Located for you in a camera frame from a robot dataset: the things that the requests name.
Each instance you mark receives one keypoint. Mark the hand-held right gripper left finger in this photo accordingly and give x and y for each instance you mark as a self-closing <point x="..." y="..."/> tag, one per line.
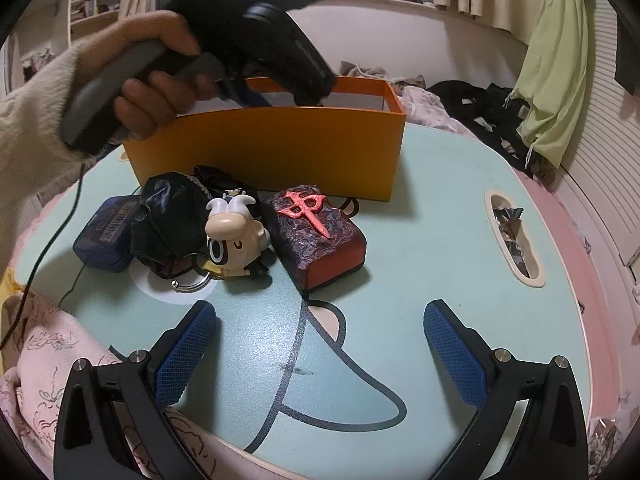
<point x="185" y="355"/>

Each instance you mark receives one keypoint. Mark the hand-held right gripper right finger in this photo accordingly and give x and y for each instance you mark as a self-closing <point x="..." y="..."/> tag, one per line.
<point x="452" y="355"/>

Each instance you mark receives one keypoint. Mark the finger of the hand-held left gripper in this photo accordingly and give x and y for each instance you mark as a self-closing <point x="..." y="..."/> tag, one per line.
<point x="310" y="65"/>
<point x="235" y="92"/>

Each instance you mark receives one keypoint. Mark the orange cardboard box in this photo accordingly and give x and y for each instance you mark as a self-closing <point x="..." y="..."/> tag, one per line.
<point x="280" y="155"/>

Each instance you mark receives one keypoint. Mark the black lace-trimmed pouch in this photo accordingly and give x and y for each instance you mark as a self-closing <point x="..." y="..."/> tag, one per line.
<point x="165" y="220"/>

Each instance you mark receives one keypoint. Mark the blue tin box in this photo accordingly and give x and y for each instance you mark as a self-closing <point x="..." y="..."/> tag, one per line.
<point x="102" y="230"/>

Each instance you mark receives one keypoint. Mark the red purple mahjong tile block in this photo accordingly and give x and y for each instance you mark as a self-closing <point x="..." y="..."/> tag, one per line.
<point x="320" y="250"/>

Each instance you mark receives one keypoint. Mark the person's left forearm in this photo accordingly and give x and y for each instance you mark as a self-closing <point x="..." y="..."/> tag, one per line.
<point x="30" y="135"/>

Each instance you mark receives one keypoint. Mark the mint cartoon printed desktop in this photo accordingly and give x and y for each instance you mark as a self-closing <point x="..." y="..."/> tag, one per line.
<point x="440" y="240"/>

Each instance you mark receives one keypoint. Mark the person's left hand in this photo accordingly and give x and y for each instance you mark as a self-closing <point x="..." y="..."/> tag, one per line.
<point x="150" y="25"/>

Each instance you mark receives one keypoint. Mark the beige knitted cloth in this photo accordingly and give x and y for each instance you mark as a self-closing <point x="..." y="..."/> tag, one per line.
<point x="370" y="72"/>

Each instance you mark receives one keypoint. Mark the pink crumpled quilt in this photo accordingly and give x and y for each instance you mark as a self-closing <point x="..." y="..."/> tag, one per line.
<point x="430" y="107"/>

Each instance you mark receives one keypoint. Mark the crumpled foil wrapper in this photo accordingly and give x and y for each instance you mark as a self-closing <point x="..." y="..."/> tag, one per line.
<point x="510" y="240"/>

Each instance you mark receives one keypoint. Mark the pale pink printed blanket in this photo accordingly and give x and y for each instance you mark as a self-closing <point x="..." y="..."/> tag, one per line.
<point x="45" y="360"/>

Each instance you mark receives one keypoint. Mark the pink bed sheet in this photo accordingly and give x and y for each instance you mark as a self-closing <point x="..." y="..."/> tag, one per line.
<point x="590" y="285"/>

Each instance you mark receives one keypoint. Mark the black clothes pile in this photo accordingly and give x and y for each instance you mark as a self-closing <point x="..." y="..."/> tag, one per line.
<point x="475" y="102"/>

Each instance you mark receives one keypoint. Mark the white louvered door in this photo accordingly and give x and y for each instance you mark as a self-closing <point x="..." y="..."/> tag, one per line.
<point x="610" y="175"/>

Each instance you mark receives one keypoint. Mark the green hanging cloth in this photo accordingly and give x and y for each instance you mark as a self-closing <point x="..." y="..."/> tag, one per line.
<point x="560" y="60"/>

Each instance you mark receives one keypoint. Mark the black hanging garment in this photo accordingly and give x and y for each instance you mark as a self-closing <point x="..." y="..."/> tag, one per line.
<point x="629" y="55"/>

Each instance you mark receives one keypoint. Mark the white wall shelf unit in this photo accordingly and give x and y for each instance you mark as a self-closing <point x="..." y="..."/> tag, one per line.
<point x="95" y="12"/>

